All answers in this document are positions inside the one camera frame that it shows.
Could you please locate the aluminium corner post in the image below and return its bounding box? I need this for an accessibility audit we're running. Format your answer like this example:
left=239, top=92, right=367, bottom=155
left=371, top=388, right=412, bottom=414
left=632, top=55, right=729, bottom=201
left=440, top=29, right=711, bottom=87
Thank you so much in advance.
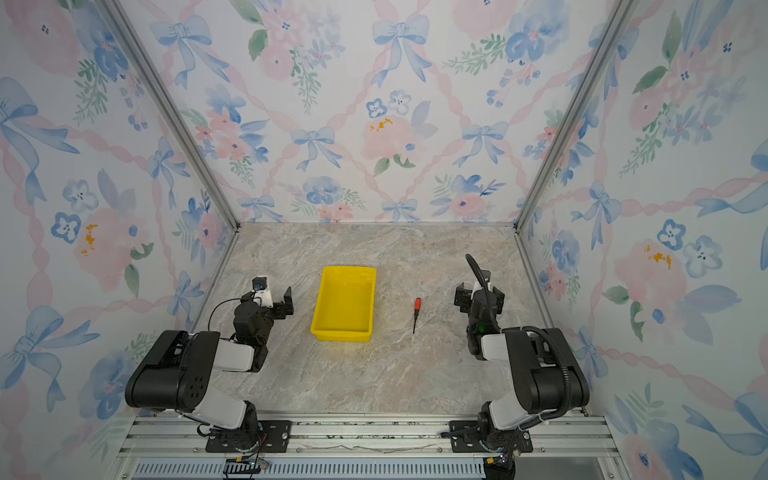
left=95, top=0, right=241, bottom=230
left=514, top=0, right=637, bottom=232

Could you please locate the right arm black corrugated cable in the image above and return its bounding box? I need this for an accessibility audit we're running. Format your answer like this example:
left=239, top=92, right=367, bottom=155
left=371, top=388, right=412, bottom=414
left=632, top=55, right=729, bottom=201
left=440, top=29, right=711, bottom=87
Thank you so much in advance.
left=464, top=253, right=572, bottom=421

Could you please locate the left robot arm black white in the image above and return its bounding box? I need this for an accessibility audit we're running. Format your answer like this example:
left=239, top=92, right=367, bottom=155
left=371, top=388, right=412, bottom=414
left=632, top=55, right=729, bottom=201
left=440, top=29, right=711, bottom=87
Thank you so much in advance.
left=125, top=277, right=294, bottom=456

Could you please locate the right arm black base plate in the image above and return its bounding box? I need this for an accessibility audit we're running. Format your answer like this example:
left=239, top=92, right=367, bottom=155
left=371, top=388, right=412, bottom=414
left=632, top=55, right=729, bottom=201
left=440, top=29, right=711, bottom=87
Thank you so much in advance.
left=440, top=420, right=533, bottom=455

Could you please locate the red black screwdriver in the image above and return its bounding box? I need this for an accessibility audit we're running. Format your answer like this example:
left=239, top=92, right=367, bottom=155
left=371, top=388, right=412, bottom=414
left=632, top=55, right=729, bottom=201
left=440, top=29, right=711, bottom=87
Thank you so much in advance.
left=412, top=297, right=422, bottom=335

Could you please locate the aluminium mounting rail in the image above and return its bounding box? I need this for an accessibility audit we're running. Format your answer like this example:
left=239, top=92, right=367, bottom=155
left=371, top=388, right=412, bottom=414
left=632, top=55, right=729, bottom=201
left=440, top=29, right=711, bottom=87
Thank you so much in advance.
left=107, top=411, right=629, bottom=479

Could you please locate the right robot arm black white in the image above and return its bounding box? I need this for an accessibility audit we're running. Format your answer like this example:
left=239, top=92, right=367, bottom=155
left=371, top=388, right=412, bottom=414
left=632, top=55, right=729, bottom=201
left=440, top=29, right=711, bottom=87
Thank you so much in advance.
left=442, top=283, right=590, bottom=454

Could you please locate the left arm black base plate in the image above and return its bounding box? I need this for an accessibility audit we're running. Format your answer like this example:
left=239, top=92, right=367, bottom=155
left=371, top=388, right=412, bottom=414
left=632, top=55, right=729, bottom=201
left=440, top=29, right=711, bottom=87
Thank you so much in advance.
left=205, top=420, right=293, bottom=454

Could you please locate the right aluminium corner post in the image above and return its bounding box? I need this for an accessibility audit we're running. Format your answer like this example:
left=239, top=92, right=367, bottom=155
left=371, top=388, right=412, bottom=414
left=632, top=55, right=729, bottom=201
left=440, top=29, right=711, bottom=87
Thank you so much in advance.
left=514, top=0, right=637, bottom=232

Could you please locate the yellow plastic bin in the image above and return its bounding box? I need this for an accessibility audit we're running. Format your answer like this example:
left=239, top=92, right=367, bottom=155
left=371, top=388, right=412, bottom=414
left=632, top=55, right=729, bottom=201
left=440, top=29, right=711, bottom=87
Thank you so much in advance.
left=310, top=266, right=377, bottom=343

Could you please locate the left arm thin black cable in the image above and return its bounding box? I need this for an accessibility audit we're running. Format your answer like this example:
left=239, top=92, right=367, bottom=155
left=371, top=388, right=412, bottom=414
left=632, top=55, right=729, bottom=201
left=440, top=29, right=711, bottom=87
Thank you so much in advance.
left=206, top=296, right=244, bottom=332

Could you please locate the left aluminium corner post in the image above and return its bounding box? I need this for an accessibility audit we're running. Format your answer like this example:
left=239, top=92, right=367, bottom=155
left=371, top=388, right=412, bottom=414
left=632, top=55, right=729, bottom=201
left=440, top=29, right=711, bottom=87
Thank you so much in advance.
left=95, top=0, right=241, bottom=230

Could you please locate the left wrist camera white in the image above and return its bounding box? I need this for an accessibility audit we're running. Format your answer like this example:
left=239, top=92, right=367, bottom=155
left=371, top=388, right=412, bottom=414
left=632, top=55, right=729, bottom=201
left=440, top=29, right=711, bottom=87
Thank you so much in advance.
left=251, top=276, right=274, bottom=308

